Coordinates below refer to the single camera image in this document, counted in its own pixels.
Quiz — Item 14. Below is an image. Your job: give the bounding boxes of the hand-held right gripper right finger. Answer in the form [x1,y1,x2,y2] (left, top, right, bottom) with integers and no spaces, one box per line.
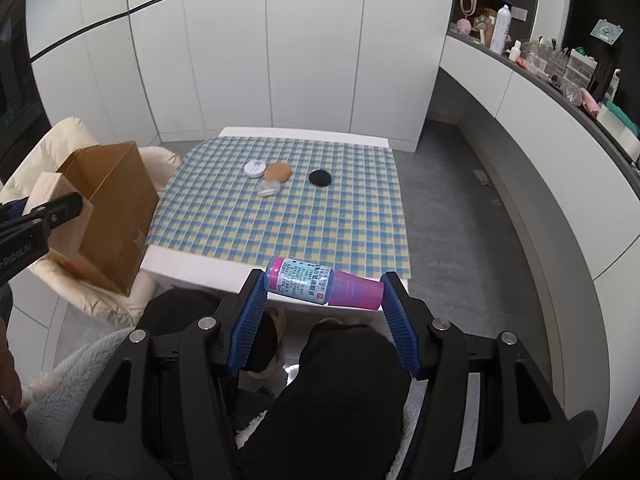
[380,271,588,480]

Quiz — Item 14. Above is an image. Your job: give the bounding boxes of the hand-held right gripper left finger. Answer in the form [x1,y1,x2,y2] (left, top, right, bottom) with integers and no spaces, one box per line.
[57,269,268,480]

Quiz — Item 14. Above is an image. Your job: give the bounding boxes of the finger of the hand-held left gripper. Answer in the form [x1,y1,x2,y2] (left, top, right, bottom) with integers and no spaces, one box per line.
[0,191,85,247]

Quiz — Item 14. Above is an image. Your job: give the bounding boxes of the brown cardboard box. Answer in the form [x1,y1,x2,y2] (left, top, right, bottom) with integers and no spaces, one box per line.
[47,141,161,297]

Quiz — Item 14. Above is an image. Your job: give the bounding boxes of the purple pink labelled bottle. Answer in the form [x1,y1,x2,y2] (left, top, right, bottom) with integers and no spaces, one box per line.
[264,255,386,311]

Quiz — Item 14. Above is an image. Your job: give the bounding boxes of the white table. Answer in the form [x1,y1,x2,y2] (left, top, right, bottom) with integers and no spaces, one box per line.
[139,126,412,328]

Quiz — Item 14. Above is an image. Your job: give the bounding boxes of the cream padded armchair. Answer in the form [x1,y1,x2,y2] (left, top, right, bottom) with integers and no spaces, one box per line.
[0,117,183,333]

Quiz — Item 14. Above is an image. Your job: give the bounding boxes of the person's legs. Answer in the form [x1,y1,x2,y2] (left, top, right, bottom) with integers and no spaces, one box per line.
[135,287,416,480]

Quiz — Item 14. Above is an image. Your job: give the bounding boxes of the black glass panel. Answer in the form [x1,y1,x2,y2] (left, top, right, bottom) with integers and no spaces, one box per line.
[0,10,53,181]

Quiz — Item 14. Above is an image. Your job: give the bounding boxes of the blue yellow checked tablecloth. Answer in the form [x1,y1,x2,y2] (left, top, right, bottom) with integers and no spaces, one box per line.
[149,135,412,281]

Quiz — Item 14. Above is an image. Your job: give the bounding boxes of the grey fleece garment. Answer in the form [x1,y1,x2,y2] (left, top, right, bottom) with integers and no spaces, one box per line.
[22,327,241,480]

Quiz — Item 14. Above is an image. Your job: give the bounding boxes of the white tall cabinets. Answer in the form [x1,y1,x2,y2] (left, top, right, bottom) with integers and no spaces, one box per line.
[25,0,458,153]

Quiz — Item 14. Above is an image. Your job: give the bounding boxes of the white teal box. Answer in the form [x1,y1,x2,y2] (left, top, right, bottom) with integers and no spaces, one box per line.
[595,102,640,156]

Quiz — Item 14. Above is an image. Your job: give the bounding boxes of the clear acrylic organiser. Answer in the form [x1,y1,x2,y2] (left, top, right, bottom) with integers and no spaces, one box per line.
[522,37,568,78]

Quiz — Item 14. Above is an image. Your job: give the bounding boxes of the white spray bottle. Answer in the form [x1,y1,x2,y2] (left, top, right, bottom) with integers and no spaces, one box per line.
[490,5,512,55]

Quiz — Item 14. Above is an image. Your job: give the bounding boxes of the clear drawer organiser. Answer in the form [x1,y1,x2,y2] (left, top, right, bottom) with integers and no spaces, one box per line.
[565,47,598,86]

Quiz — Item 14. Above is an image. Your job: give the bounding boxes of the metal bracket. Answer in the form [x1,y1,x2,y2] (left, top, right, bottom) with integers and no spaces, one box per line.
[592,19,625,43]

